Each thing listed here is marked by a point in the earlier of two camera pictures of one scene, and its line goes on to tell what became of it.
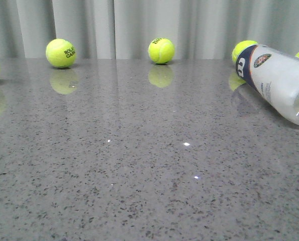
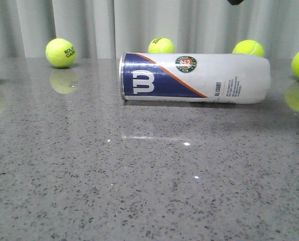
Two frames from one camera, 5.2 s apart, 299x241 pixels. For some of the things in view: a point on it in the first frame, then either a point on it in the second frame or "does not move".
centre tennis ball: x=161 y=50 does not move
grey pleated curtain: x=124 y=29 does not move
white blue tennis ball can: x=282 y=80 to x=194 y=77
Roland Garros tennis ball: x=61 y=53 does not move
